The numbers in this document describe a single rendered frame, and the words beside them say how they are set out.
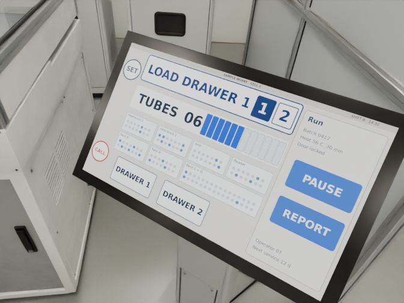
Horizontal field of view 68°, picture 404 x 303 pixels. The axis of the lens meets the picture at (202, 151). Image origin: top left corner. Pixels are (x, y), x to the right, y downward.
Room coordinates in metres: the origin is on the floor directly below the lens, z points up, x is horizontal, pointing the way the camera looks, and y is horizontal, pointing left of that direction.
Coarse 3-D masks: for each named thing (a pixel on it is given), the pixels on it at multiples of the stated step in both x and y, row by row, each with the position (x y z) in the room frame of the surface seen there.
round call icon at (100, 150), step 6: (96, 138) 0.45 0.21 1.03; (96, 144) 0.44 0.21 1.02; (102, 144) 0.44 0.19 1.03; (108, 144) 0.44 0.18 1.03; (96, 150) 0.44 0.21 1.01; (102, 150) 0.43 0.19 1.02; (108, 150) 0.43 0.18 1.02; (90, 156) 0.43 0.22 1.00; (96, 156) 0.43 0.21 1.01; (102, 156) 0.42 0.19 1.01; (102, 162) 0.42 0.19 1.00
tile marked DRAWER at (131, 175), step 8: (120, 160) 0.41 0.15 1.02; (128, 160) 0.41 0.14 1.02; (112, 168) 0.40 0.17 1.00; (120, 168) 0.40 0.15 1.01; (128, 168) 0.40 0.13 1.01; (136, 168) 0.39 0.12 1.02; (144, 168) 0.39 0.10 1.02; (112, 176) 0.39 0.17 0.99; (120, 176) 0.39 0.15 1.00; (128, 176) 0.39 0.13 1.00; (136, 176) 0.38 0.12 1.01; (144, 176) 0.38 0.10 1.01; (152, 176) 0.38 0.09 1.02; (120, 184) 0.38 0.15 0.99; (128, 184) 0.38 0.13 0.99; (136, 184) 0.37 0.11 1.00; (144, 184) 0.37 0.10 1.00; (152, 184) 0.37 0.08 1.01; (136, 192) 0.36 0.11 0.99; (144, 192) 0.36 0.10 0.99
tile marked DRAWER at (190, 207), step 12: (168, 180) 0.36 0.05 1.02; (168, 192) 0.35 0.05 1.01; (180, 192) 0.35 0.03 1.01; (192, 192) 0.34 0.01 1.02; (168, 204) 0.33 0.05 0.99; (180, 204) 0.33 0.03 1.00; (192, 204) 0.33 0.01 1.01; (204, 204) 0.32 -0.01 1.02; (180, 216) 0.32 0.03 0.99; (192, 216) 0.31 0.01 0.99; (204, 216) 0.31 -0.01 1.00
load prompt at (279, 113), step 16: (160, 64) 0.52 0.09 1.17; (176, 64) 0.51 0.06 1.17; (144, 80) 0.51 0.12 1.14; (160, 80) 0.50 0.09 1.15; (176, 80) 0.49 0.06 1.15; (192, 80) 0.48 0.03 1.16; (208, 80) 0.47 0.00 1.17; (224, 80) 0.47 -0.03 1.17; (192, 96) 0.46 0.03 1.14; (208, 96) 0.45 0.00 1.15; (224, 96) 0.45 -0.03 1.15; (240, 96) 0.44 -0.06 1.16; (256, 96) 0.43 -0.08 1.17; (272, 96) 0.43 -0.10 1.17; (240, 112) 0.42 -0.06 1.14; (256, 112) 0.41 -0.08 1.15; (272, 112) 0.41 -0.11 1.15; (288, 112) 0.40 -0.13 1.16; (272, 128) 0.39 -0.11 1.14; (288, 128) 0.38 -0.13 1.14
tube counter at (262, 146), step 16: (192, 112) 0.44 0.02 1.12; (208, 112) 0.43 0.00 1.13; (192, 128) 0.42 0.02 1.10; (208, 128) 0.41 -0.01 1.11; (224, 128) 0.41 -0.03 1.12; (240, 128) 0.40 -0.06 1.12; (224, 144) 0.39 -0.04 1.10; (240, 144) 0.38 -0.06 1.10; (256, 144) 0.38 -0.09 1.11; (272, 144) 0.37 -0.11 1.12; (272, 160) 0.35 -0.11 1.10
